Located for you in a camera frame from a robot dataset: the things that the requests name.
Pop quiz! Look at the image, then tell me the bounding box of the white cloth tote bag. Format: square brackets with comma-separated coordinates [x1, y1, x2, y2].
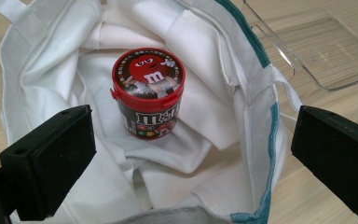
[0, 0, 303, 224]

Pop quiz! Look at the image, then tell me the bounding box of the clear plastic tray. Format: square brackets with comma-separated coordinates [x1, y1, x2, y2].
[241, 0, 358, 93]

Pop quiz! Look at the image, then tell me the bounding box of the red lidded candy jar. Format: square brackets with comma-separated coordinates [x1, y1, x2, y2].
[109, 47, 186, 141]

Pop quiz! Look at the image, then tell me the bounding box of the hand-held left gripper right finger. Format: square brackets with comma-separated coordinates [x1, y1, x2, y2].
[290, 105, 358, 222]

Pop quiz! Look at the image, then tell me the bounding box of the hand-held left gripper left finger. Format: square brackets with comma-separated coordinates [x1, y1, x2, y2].
[0, 104, 98, 222]

